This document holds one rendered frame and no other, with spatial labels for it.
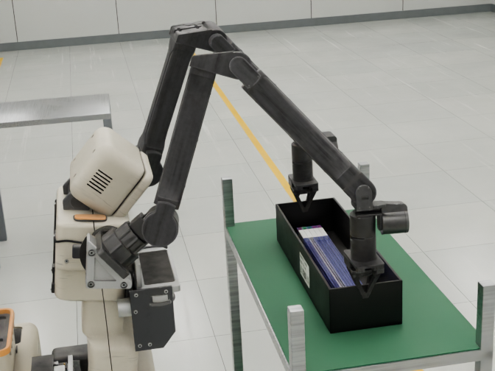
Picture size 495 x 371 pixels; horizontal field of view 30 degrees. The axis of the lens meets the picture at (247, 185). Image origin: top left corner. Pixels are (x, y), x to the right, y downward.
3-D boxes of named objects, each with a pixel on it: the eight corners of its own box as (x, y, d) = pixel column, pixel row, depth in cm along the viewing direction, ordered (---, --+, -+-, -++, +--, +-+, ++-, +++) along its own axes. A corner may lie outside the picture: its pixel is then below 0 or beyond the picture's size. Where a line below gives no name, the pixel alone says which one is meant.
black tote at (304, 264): (276, 240, 262) (275, 203, 258) (334, 233, 265) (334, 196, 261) (330, 333, 209) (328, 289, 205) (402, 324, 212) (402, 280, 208)
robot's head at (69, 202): (58, 234, 213) (60, 193, 210) (59, 216, 224) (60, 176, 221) (90, 234, 215) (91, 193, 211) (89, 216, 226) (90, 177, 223)
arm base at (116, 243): (95, 232, 205) (96, 254, 194) (121, 209, 204) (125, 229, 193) (121, 258, 208) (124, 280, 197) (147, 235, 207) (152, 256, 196)
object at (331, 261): (297, 238, 259) (296, 227, 258) (320, 235, 260) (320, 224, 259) (347, 319, 212) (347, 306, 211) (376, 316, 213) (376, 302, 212)
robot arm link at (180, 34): (170, 9, 229) (180, 21, 220) (219, 21, 234) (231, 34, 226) (122, 168, 245) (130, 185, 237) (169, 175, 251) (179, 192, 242)
